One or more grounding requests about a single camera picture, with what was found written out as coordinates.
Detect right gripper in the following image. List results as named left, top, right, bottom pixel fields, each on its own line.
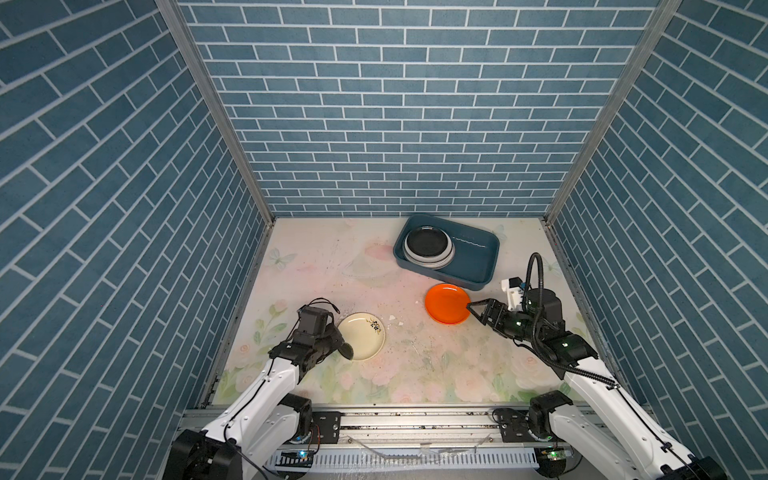
left=467, top=296, right=543, bottom=346

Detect orange plastic plate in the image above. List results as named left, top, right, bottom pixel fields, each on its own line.
left=424, top=283, right=470, bottom=325

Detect cream plate black mark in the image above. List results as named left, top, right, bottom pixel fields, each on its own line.
left=337, top=312, right=386, bottom=361

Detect white plate black rings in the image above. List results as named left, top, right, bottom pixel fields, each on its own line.
left=401, top=236, right=456, bottom=271

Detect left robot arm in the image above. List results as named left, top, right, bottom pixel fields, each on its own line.
left=162, top=298, right=354, bottom=479

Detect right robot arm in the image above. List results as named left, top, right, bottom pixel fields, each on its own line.
left=466, top=288, right=727, bottom=479

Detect teal plastic bin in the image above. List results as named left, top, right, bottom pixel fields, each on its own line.
left=393, top=214, right=500, bottom=291

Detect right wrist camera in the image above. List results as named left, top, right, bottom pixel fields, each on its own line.
left=501, top=277, right=526, bottom=312

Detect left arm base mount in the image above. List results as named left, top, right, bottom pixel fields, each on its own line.
left=257, top=410, right=343, bottom=446

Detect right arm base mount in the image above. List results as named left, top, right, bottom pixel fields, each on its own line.
left=491, top=407, right=564, bottom=443

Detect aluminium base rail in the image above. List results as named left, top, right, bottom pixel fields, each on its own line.
left=157, top=404, right=685, bottom=480

